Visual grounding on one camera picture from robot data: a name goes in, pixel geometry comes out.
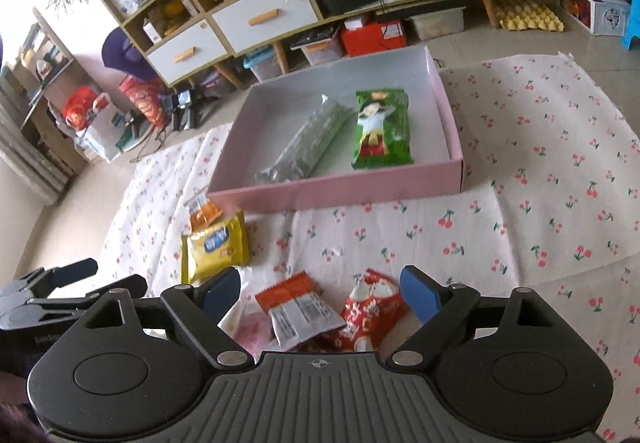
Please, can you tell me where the small orange snack packet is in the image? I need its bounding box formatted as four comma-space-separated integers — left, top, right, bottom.
186, 194, 222, 233

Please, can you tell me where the yellow egg tray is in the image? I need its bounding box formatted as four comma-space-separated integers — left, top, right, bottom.
494, 0, 565, 33

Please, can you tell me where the red orange patterned bag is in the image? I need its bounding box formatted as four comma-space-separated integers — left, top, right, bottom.
118, 75, 168, 129

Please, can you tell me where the pink shallow cardboard box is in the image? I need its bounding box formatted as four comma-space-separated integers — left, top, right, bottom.
207, 46, 464, 214

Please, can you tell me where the red shoe box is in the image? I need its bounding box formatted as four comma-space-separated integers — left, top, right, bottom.
341, 21, 407, 58

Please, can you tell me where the red white snack bag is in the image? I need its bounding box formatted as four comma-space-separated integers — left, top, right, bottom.
298, 269, 409, 353

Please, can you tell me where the grey white snack bag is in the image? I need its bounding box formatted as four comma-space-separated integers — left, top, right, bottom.
255, 94, 354, 184

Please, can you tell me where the purple cap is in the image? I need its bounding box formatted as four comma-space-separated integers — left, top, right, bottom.
102, 27, 157, 81

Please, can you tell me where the orange white wafer packet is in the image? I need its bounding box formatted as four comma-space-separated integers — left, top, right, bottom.
256, 272, 345, 352

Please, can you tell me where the blue plastic stool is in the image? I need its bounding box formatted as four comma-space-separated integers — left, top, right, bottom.
622, 0, 640, 51

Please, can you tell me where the green snack bag with girl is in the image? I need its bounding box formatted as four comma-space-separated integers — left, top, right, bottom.
352, 88, 413, 170

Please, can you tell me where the yellow snack bag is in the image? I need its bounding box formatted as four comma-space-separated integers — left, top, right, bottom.
180, 211, 252, 285

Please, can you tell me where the cherry print floor cloth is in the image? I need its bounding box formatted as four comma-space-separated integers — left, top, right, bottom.
102, 51, 640, 443

